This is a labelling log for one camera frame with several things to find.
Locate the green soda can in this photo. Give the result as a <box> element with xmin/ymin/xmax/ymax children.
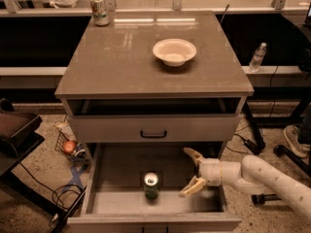
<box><xmin>143</xmin><ymin>172</ymin><xmax>159</xmax><ymax>200</ymax></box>

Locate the wire basket with items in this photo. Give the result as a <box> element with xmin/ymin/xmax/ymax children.
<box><xmin>55</xmin><ymin>133</ymin><xmax>88</xmax><ymax>163</ymax></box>

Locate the black floor cable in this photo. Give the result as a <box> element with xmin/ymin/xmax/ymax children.
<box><xmin>18</xmin><ymin>162</ymin><xmax>86</xmax><ymax>212</ymax></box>

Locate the grey sneaker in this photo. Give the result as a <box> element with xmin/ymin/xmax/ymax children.
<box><xmin>283</xmin><ymin>125</ymin><xmax>310</xmax><ymax>158</ymax></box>

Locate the open middle drawer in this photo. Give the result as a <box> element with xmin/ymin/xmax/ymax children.
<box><xmin>68</xmin><ymin>145</ymin><xmax>241</xmax><ymax>233</ymax></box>

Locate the dark chair at left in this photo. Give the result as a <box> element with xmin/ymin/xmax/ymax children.
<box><xmin>0</xmin><ymin>98</ymin><xmax>64</xmax><ymax>216</ymax></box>

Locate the orange ball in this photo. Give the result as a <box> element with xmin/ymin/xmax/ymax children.
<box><xmin>62</xmin><ymin>141</ymin><xmax>77</xmax><ymax>154</ymax></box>

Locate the black power adapter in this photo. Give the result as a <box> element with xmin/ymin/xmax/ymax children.
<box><xmin>244</xmin><ymin>140</ymin><xmax>260</xmax><ymax>155</ymax></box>

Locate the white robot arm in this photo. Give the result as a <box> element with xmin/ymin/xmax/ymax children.
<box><xmin>179</xmin><ymin>148</ymin><xmax>311</xmax><ymax>220</ymax></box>

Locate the white bowl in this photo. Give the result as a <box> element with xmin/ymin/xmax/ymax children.
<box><xmin>153</xmin><ymin>39</ymin><xmax>196</xmax><ymax>67</ymax></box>

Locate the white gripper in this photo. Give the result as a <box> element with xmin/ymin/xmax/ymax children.
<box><xmin>179</xmin><ymin>148</ymin><xmax>223</xmax><ymax>197</ymax></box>

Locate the black office chair base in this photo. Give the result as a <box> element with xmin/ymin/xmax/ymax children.
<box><xmin>251</xmin><ymin>144</ymin><xmax>311</xmax><ymax>206</ymax></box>

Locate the clear water bottle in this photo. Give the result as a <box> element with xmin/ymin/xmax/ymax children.
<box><xmin>249</xmin><ymin>43</ymin><xmax>266</xmax><ymax>73</ymax></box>

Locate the closed drawer with black handle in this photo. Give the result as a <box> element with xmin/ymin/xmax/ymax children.
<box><xmin>68</xmin><ymin>116</ymin><xmax>240</xmax><ymax>143</ymax></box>

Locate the white green can on counter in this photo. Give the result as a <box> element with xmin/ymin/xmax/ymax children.
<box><xmin>89</xmin><ymin>0</ymin><xmax>110</xmax><ymax>26</ymax></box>

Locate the grey drawer cabinet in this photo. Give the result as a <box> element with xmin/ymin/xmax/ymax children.
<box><xmin>54</xmin><ymin>10</ymin><xmax>255</xmax><ymax>233</ymax></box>

